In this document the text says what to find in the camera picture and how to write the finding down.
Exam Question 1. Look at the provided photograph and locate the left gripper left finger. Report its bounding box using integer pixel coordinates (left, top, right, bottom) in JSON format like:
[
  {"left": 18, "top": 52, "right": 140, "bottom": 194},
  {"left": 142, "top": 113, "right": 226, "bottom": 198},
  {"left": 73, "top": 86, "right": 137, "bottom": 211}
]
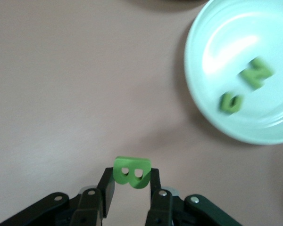
[{"left": 0, "top": 167, "right": 116, "bottom": 226}]

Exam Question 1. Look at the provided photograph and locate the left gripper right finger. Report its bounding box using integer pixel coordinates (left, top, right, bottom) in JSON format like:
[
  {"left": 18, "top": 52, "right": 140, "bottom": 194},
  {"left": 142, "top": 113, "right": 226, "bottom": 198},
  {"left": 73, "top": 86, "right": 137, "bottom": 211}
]
[{"left": 145, "top": 168, "right": 241, "bottom": 226}]

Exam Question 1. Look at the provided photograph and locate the green letter B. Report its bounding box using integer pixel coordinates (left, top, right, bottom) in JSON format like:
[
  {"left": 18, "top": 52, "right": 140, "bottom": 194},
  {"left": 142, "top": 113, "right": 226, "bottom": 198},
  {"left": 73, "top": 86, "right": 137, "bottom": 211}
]
[{"left": 113, "top": 155, "right": 152, "bottom": 190}]

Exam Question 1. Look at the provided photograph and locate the green letter E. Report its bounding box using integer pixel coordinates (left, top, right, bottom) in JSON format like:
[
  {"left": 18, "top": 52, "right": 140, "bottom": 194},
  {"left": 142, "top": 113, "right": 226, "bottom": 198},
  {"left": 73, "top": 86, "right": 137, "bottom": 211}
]
[{"left": 218, "top": 90, "right": 246, "bottom": 116}]

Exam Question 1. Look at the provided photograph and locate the green letter N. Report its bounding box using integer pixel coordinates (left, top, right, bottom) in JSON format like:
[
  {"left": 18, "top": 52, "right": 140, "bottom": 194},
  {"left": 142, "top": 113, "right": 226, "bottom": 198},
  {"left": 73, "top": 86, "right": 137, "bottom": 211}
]
[{"left": 238, "top": 56, "right": 274, "bottom": 91}]

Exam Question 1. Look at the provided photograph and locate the brown table cover sheet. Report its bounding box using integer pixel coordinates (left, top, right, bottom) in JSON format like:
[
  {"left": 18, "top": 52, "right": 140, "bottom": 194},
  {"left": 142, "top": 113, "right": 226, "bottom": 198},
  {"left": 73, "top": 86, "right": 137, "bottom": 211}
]
[{"left": 0, "top": 0, "right": 283, "bottom": 226}]

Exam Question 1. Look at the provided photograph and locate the light green plate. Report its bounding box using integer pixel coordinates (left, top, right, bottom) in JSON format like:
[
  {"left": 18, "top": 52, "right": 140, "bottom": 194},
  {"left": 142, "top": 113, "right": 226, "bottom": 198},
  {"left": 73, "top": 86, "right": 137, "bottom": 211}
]
[{"left": 183, "top": 0, "right": 283, "bottom": 145}]

